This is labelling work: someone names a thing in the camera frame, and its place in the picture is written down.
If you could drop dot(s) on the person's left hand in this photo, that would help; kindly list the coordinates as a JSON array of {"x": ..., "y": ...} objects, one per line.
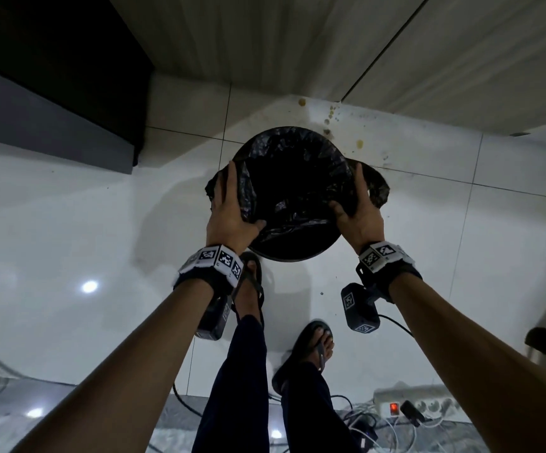
[{"x": 226, "y": 221}]

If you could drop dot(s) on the person's right hand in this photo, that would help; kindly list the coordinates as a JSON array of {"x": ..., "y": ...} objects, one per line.
[{"x": 365, "y": 224}]

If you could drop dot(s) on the person's right thumb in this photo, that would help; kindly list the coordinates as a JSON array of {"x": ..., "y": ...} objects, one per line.
[{"x": 339, "y": 211}]

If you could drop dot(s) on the person's left thumb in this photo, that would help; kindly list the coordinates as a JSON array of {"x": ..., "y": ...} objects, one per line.
[{"x": 254, "y": 227}]

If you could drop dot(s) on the black round trash bin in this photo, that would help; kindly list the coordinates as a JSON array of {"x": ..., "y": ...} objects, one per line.
[{"x": 296, "y": 247}]

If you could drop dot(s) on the black plastic trash bag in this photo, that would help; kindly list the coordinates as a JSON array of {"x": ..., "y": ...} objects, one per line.
[{"x": 292, "y": 183}]

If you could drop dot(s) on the person's right forearm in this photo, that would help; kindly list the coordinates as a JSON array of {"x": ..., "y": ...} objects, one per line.
[{"x": 485, "y": 372}]

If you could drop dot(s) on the person's left forearm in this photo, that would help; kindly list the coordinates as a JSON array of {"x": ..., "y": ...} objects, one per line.
[{"x": 126, "y": 377}]

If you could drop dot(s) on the white marker wristband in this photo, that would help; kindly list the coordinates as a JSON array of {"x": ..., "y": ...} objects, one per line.
[
  {"x": 384, "y": 257},
  {"x": 216, "y": 264}
]

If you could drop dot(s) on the black sandal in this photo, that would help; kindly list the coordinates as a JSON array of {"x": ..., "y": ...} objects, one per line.
[
  {"x": 296, "y": 353},
  {"x": 257, "y": 287}
]

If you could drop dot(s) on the person's left leg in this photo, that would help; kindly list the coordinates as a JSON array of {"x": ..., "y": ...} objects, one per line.
[{"x": 240, "y": 386}]

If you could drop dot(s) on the person's leg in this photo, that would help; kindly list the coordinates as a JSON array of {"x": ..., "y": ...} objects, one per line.
[
  {"x": 240, "y": 386},
  {"x": 310, "y": 410}
]

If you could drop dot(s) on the light wood cabinet door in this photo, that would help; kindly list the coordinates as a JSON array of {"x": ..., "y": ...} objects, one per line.
[
  {"x": 263, "y": 37},
  {"x": 480, "y": 61}
]

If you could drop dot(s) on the person's right leg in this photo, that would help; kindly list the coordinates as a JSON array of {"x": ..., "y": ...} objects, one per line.
[{"x": 310, "y": 410}]

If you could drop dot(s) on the white power strip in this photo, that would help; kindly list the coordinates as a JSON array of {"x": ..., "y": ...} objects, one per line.
[{"x": 424, "y": 396}]

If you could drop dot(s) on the black power plug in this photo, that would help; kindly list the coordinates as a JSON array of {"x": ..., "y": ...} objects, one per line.
[{"x": 412, "y": 412}]

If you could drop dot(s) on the dark cabinet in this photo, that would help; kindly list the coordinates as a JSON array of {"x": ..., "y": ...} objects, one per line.
[{"x": 51, "y": 70}]

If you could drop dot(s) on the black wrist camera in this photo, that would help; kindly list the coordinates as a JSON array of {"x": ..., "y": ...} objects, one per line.
[
  {"x": 359, "y": 309},
  {"x": 214, "y": 320}
]

